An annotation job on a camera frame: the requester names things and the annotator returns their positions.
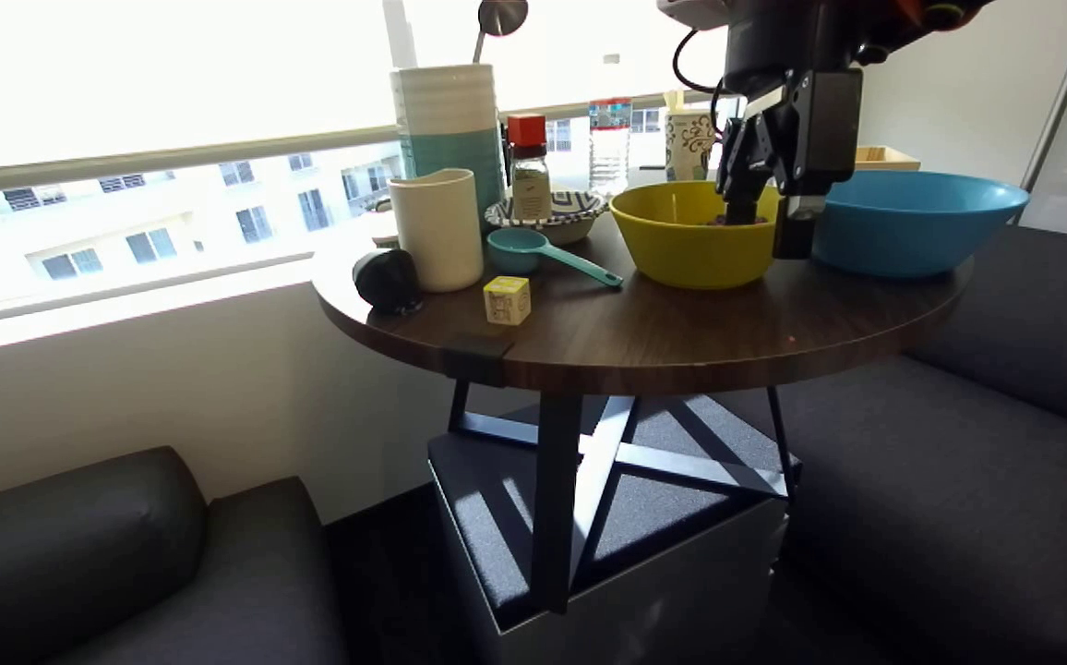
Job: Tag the metal spoon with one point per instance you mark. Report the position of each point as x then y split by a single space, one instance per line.
499 16

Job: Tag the yellow bowl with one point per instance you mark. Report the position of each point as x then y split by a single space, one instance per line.
682 244

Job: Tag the clear water bottle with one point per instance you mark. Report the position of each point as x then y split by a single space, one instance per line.
612 144

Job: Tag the patterned shallow dish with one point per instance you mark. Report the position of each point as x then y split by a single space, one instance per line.
569 217

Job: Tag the small beige jar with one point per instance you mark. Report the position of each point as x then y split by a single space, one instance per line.
532 190

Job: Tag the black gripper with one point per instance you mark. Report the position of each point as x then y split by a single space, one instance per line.
821 123

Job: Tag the white building outside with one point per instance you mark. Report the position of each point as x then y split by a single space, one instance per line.
148 242

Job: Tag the light wooden box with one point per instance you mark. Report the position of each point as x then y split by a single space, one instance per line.
888 155

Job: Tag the black leather armchair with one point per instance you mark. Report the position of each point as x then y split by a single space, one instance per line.
100 568

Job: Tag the black ladle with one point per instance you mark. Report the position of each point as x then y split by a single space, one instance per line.
386 281

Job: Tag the dark grey sofa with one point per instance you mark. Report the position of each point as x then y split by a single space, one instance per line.
989 492

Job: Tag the teal measuring scoop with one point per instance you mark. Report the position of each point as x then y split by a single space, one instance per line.
520 249

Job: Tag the tall cream teal utensil holder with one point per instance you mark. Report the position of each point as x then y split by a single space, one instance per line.
447 116

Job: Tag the blue bowl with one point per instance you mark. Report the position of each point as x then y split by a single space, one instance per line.
914 227

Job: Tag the round dark wood table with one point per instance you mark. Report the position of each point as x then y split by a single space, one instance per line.
682 336

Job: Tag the cream cylindrical cup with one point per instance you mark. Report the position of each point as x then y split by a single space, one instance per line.
439 234

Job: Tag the small yellow cube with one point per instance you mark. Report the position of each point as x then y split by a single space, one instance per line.
509 301

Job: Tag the floral patterned cup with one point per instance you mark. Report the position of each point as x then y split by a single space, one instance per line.
687 144

